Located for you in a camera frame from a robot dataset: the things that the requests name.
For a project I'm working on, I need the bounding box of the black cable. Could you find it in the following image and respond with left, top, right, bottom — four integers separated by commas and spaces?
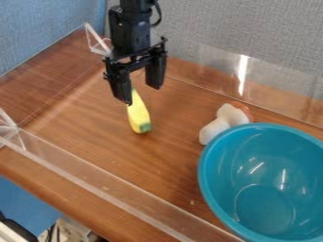
149, 0, 164, 28

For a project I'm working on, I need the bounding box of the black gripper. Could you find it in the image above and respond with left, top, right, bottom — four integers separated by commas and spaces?
104, 6, 166, 105

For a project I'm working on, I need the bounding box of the yellow toy banana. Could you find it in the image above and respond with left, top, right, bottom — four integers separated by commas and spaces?
126, 89, 150, 133

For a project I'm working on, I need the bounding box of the white toy mushroom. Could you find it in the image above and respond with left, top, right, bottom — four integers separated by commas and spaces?
197, 101, 253, 146

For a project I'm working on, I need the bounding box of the blue plastic bowl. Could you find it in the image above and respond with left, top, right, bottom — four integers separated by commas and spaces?
197, 123, 323, 242

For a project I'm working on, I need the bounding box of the clear acrylic barrier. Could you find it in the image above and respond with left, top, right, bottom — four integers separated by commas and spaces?
168, 44, 323, 128
4, 129, 242, 242

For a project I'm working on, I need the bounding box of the clear acrylic front barrier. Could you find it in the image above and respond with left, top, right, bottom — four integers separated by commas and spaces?
4, 129, 242, 242

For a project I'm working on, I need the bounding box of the clear acrylic back barrier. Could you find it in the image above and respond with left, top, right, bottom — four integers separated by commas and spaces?
168, 44, 323, 128

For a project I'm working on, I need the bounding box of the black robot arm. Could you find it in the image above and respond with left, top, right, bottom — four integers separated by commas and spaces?
104, 0, 168, 105

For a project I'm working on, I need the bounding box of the clear acrylic left bracket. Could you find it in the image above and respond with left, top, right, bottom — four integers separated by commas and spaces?
0, 108, 25, 149

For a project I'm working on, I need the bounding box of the clear acrylic corner bracket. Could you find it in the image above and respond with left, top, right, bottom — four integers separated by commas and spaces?
84, 23, 110, 57

